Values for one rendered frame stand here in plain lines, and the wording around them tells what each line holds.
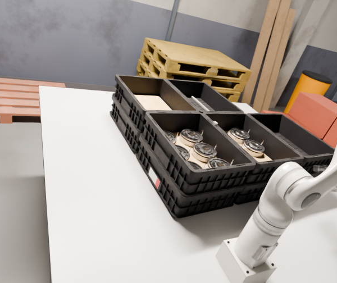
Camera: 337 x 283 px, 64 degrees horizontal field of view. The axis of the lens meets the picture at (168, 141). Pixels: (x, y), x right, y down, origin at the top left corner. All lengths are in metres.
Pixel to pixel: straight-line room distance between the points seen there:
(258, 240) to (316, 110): 2.62
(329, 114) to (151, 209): 2.54
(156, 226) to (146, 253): 0.11
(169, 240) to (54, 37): 2.74
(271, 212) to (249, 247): 0.14
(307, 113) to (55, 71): 2.88
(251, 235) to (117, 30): 2.90
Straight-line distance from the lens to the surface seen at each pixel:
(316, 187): 0.73
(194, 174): 0.87
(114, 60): 3.48
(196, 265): 0.93
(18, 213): 1.92
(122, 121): 1.38
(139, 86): 1.54
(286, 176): 0.73
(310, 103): 3.40
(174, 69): 2.72
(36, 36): 3.31
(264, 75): 4.15
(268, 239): 0.83
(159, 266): 0.89
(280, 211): 0.79
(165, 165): 1.01
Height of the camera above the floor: 1.42
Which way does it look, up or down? 30 degrees down
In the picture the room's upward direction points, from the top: 18 degrees clockwise
